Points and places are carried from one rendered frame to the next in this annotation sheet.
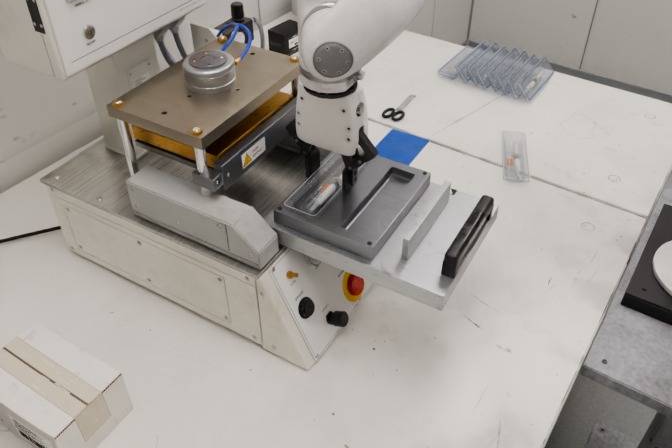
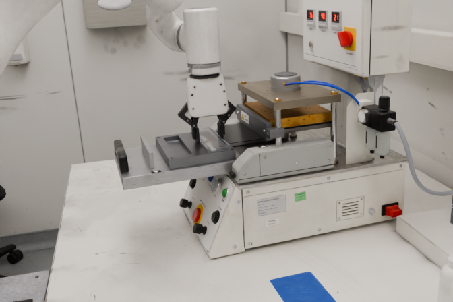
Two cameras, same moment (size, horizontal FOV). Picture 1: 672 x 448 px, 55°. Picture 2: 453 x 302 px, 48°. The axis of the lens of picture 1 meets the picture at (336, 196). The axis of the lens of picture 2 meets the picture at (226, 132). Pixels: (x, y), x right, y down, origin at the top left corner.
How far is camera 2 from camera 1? 1.91 m
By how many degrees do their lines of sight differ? 110
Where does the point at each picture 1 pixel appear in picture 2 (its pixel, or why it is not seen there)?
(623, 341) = (26, 292)
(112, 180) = (317, 134)
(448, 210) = (145, 166)
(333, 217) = (185, 135)
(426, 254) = (136, 154)
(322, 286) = (198, 189)
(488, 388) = (96, 238)
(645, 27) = not seen: outside the picture
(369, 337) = (171, 224)
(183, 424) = not seen: hidden behind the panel
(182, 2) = (347, 63)
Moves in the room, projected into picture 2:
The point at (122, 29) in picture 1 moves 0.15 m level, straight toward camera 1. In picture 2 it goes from (321, 54) to (269, 53)
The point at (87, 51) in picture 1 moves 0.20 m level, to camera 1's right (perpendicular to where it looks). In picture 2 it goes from (310, 53) to (266, 63)
